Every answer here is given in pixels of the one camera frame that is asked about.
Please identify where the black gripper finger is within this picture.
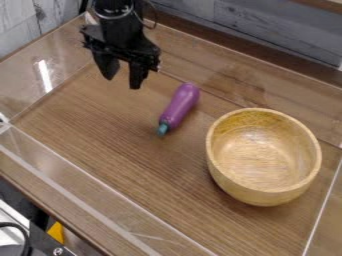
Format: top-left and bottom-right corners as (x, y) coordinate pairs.
(129, 62), (148, 90)
(92, 51), (120, 80)

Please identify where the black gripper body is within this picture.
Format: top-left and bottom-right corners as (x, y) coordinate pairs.
(80, 11), (160, 72)

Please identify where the purple toy eggplant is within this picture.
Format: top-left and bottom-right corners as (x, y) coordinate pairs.
(157, 83), (200, 136)

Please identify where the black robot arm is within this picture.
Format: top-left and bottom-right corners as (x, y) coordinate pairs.
(80, 0), (161, 90)

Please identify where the brown wooden bowl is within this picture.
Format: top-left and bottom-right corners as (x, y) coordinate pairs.
(205, 108), (322, 207)

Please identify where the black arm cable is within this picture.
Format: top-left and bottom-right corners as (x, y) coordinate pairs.
(132, 1), (159, 30)

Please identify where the clear acrylic barrier wall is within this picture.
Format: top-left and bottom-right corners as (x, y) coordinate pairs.
(0, 121), (215, 256)

